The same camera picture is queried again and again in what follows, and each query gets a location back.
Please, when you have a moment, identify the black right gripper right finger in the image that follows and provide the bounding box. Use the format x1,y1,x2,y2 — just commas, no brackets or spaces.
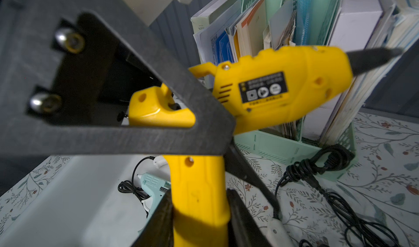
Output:
227,189,271,247

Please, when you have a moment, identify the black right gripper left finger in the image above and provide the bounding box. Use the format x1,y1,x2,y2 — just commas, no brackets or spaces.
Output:
132,189,173,247

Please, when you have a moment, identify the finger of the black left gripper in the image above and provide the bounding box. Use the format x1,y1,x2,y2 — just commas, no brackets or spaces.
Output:
1,0,236,157

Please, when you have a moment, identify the mint green glue gun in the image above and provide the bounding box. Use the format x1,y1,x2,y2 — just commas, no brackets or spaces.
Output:
137,173,171,218

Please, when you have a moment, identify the white orange-trigger glue gun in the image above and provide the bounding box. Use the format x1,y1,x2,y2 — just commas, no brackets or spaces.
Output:
153,155,168,169

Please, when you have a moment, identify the yellow glue gun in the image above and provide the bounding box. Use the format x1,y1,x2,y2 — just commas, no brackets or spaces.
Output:
127,45,403,247

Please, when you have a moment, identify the white blue-tip glue gun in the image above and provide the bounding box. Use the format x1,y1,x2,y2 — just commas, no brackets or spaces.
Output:
266,218,294,247

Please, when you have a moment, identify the white plastic storage box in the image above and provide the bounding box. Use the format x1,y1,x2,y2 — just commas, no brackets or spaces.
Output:
1,155,170,247

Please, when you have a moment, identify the Workspace book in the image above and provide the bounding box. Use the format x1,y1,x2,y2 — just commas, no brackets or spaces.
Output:
191,0,241,34

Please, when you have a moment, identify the green desktop file organizer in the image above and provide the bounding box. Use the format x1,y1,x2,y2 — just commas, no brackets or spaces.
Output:
189,0,359,182

